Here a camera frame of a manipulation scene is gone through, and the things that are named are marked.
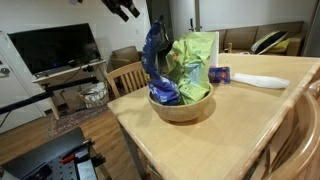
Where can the cardboard box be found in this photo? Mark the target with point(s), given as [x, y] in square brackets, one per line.
[71, 100]

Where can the slatted wooden chair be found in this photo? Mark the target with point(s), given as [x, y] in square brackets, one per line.
[128, 78]

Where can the wicker basket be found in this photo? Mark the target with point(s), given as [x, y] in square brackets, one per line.
[95, 95]

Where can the brown armchair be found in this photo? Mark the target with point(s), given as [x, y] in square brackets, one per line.
[125, 55]

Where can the blue potato chips bag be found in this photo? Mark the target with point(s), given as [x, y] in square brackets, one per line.
[160, 90]

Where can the green popcorn bag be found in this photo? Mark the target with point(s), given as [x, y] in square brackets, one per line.
[190, 66]

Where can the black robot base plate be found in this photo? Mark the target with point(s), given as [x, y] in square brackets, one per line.
[43, 153]

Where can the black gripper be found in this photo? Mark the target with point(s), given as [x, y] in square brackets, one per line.
[116, 3]

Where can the wooden bowl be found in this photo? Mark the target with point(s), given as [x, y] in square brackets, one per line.
[180, 111]

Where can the black metal stand bar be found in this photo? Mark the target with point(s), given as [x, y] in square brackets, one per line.
[33, 98]

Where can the brown sofa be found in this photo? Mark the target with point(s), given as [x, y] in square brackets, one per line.
[240, 36]

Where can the white paper towel roll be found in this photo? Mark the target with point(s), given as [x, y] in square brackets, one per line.
[215, 50]

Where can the white wooden television stand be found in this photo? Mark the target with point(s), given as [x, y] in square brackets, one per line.
[66, 70]

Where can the curved wooden armchair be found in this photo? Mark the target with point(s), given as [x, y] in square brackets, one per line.
[306, 140]

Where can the striped pillow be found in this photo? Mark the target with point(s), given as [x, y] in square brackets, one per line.
[268, 41]

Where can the blue orange snack packet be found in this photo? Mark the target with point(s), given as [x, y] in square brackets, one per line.
[219, 75]

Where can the white door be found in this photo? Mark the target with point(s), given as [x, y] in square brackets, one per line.
[16, 100]

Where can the patterned rug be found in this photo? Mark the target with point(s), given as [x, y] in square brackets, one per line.
[73, 121]

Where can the black flat television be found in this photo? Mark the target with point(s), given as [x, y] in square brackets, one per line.
[50, 46]

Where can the yellow pillow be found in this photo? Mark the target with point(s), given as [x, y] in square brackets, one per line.
[283, 46]

